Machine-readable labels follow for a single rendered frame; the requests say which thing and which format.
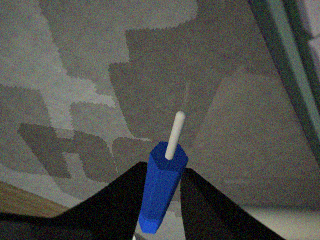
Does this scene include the blue stylus with grey tip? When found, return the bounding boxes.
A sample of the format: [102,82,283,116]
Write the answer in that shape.
[138,110,188,234]

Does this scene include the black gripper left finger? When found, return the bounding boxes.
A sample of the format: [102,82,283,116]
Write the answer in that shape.
[0,161,147,240]

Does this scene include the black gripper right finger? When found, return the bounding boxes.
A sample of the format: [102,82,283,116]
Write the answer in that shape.
[180,168,286,240]

